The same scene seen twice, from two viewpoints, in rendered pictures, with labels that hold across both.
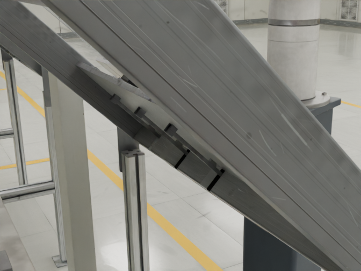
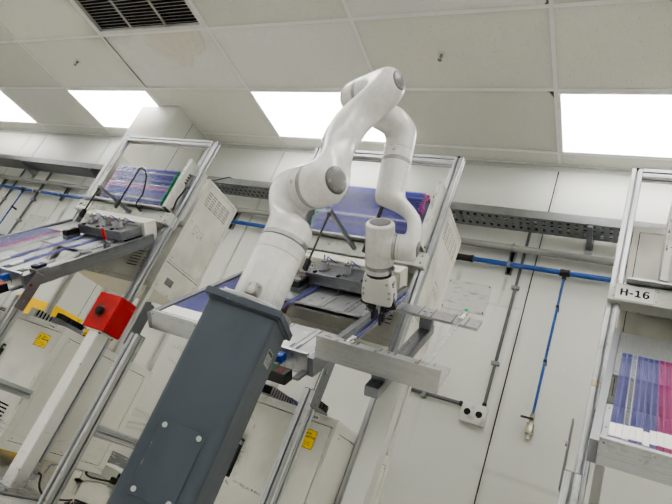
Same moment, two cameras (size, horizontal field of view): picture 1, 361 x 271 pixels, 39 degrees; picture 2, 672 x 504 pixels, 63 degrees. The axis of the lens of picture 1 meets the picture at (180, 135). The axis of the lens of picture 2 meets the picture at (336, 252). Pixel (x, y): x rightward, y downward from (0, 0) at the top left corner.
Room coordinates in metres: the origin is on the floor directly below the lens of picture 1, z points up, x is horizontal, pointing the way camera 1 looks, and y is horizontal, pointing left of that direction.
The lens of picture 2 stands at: (2.39, -0.82, 0.40)
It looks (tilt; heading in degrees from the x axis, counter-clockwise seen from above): 22 degrees up; 149
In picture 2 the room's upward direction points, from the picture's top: 23 degrees clockwise
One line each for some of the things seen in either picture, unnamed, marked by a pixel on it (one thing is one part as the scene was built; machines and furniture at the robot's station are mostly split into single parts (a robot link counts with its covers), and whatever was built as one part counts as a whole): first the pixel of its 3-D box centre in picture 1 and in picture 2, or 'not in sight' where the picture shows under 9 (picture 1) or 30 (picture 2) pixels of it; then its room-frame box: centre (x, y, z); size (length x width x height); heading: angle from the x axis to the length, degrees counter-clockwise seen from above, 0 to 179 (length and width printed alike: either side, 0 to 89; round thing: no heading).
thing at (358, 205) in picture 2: not in sight; (370, 217); (0.54, 0.39, 1.52); 0.51 x 0.13 x 0.27; 28
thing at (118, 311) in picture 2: not in sight; (68, 386); (0.01, -0.28, 0.39); 0.24 x 0.24 x 0.78; 28
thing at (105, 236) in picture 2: not in sight; (50, 317); (-0.76, -0.36, 0.66); 1.01 x 0.73 x 1.31; 118
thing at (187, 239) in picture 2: not in sight; (105, 285); (-0.87, -0.18, 0.95); 1.35 x 0.82 x 1.90; 118
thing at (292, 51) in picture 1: (291, 62); (268, 277); (1.23, -0.27, 0.79); 0.19 x 0.19 x 0.18
